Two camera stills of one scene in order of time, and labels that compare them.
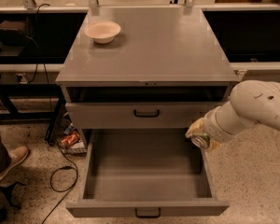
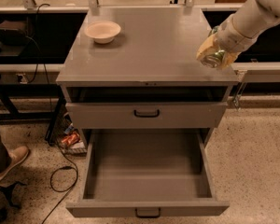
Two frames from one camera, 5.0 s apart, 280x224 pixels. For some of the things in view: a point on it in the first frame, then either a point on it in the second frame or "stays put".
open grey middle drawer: [145, 174] stays put
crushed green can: [200, 140] → [217, 59]
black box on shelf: [12, 33] stays put
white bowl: [103, 32] stays put
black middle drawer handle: [147, 216] stays put
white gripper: [213, 129] → [232, 38]
